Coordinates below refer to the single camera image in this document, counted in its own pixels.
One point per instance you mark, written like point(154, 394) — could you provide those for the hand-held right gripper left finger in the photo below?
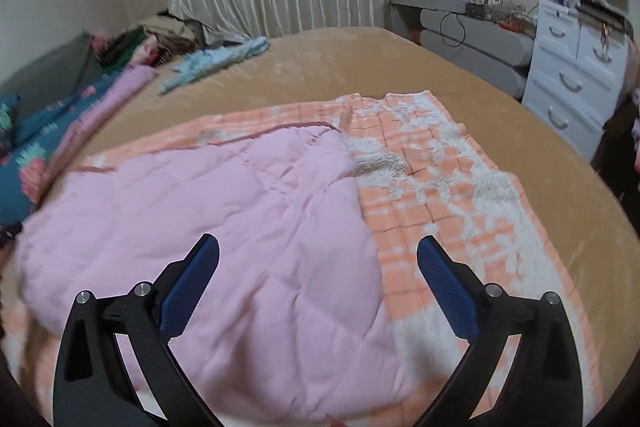
point(187, 292)

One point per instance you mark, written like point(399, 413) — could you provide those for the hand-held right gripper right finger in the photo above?
point(445, 287)

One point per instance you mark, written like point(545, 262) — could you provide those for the pink quilted jacket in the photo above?
point(225, 187)

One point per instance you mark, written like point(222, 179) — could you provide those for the pile of mixed clothes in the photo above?
point(165, 34)

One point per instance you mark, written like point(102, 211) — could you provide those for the orange checked blanket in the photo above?
point(450, 187)

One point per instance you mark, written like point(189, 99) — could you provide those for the teal floral quilt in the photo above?
point(30, 167)

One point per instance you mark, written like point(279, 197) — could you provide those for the white drawer cabinet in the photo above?
point(560, 87)

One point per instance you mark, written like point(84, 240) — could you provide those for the light blue cloth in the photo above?
point(215, 57)

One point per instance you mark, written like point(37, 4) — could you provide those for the grey dresser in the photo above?
point(480, 52)

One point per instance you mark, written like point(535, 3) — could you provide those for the clutter of small dresser things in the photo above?
point(480, 2)

